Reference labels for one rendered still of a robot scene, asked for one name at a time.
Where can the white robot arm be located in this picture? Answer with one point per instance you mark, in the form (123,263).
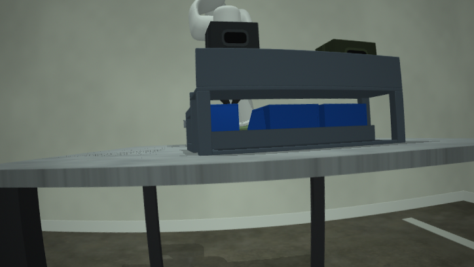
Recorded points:
(216,10)

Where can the dark grey shelf rack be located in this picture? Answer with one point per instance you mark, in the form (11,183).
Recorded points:
(260,73)

